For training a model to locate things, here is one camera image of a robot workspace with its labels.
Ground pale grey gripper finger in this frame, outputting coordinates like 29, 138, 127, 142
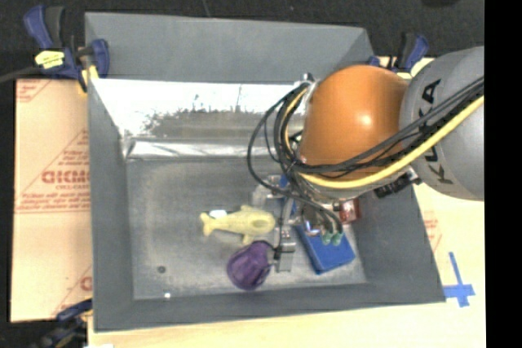
251, 183, 282, 214
273, 226, 298, 274

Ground pale yellow toy fish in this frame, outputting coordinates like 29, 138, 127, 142
198, 205, 277, 246

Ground clear purple cup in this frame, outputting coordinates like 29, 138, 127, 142
226, 240, 274, 292

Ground blue sponge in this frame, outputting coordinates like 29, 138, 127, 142
293, 215, 357, 275

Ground grey metal bin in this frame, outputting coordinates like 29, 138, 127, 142
83, 11, 446, 332

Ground brown cardboard board red print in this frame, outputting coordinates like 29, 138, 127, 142
10, 77, 94, 323

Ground black cylinder on white bracket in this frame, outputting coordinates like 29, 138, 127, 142
373, 170, 422, 200

